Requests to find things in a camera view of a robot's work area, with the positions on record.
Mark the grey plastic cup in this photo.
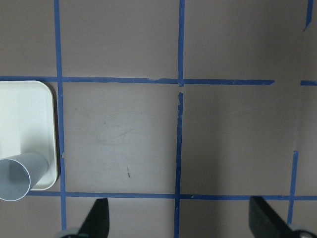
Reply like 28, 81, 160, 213
0, 152, 49, 202

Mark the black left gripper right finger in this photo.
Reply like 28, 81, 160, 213
249, 196, 293, 238

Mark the cream plastic tray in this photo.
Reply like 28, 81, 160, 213
0, 81, 58, 190

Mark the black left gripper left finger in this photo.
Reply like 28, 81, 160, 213
75, 198, 109, 238

